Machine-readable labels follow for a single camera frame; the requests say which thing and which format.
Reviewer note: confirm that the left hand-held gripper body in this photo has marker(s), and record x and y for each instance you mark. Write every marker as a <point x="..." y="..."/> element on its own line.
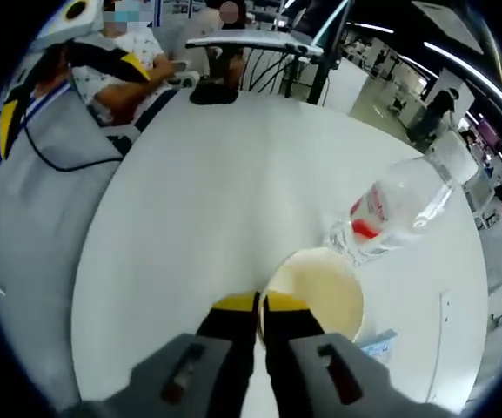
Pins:
<point x="72" y="22"/>

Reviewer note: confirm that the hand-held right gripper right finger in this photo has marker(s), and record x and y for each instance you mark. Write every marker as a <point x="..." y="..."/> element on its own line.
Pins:
<point x="294" y="339"/>

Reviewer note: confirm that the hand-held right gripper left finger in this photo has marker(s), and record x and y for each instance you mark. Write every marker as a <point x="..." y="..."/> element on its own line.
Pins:
<point x="233" y="339"/>

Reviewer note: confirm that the white paper cup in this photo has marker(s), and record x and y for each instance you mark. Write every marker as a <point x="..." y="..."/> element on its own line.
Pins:
<point x="320" y="296"/>

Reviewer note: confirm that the clear packet with blue sponge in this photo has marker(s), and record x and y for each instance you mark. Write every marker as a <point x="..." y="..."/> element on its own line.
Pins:
<point x="381" y="346"/>

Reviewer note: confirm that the clear plastic water bottle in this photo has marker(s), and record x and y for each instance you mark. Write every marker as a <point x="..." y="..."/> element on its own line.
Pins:
<point x="407" y="209"/>

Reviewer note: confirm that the black flat stand base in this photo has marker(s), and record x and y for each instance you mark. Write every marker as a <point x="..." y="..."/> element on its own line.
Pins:
<point x="213" y="92"/>

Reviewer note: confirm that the grey flat panel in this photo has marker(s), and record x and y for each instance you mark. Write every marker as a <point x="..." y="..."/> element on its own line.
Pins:
<point x="242" y="41"/>

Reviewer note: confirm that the white table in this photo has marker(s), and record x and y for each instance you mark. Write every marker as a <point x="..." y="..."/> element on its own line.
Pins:
<point x="211" y="196"/>

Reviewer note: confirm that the black stand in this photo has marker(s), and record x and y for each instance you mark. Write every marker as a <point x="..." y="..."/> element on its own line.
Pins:
<point x="324" y="65"/>

